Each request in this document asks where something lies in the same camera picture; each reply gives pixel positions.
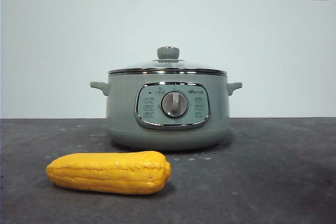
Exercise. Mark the sage green electric pot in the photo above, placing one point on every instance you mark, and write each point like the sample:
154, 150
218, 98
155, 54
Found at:
123, 108

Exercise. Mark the glass lid with green knob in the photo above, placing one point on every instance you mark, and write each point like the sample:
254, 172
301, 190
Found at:
168, 52

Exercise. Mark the yellow corn cob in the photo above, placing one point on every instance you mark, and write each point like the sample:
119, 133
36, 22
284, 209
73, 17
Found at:
105, 174

